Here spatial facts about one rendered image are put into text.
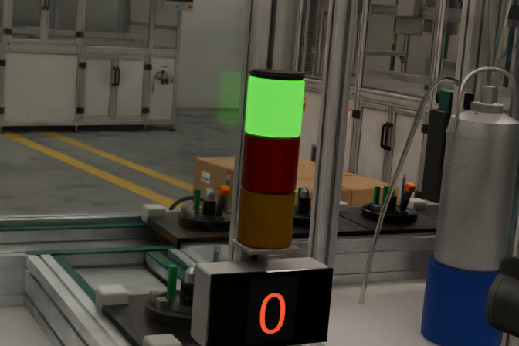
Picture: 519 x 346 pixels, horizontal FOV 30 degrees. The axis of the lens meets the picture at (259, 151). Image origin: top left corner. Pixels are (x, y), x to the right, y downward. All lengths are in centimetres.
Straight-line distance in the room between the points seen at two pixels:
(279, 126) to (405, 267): 149
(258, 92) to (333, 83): 115
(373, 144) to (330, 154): 522
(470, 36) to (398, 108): 484
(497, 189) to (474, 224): 8
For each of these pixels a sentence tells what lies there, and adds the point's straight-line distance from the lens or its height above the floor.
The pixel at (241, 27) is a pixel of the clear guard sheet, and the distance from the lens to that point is 87.
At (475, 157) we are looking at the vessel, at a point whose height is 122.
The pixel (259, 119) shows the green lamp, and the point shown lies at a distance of 84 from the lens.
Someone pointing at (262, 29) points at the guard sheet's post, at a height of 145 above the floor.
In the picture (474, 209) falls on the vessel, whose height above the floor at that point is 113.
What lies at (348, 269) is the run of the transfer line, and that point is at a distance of 222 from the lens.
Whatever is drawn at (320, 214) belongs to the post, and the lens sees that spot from 203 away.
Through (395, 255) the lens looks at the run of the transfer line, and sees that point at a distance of 228.
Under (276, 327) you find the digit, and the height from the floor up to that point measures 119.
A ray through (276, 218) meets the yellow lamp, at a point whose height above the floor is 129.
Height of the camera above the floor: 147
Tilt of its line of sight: 9 degrees down
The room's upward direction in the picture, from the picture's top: 4 degrees clockwise
